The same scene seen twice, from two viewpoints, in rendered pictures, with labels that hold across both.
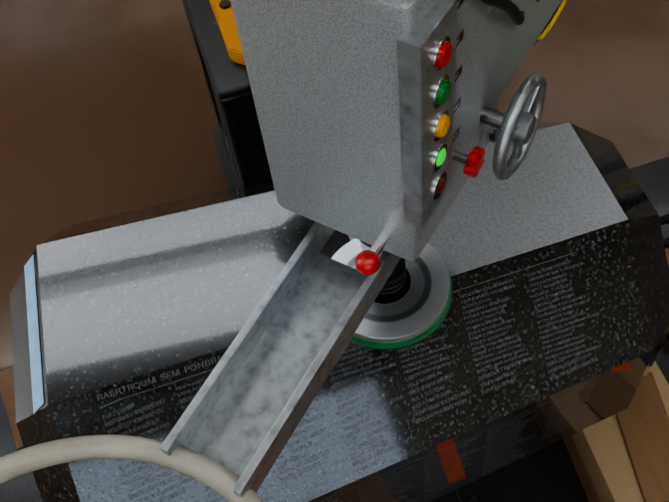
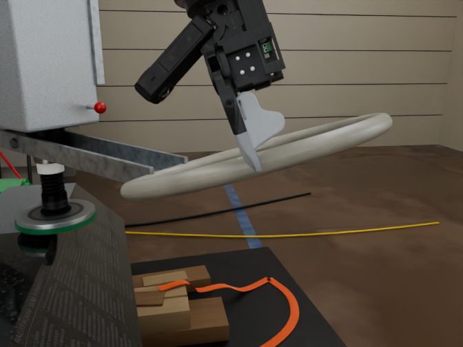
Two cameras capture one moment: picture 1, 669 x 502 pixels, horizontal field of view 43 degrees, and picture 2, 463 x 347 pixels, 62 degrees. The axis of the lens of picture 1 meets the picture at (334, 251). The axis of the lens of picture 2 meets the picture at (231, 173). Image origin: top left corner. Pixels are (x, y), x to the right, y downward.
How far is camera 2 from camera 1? 133 cm
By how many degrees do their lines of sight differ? 80
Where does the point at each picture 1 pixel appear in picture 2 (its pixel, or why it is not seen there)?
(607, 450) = not seen: hidden behind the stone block
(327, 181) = (58, 85)
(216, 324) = (12, 277)
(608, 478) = (145, 314)
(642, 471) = (147, 302)
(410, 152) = (97, 34)
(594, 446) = not seen: hidden behind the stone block
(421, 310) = (83, 204)
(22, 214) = not seen: outside the picture
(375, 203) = (81, 86)
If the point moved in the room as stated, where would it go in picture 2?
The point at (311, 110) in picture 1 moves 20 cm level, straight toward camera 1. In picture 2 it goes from (49, 32) to (133, 33)
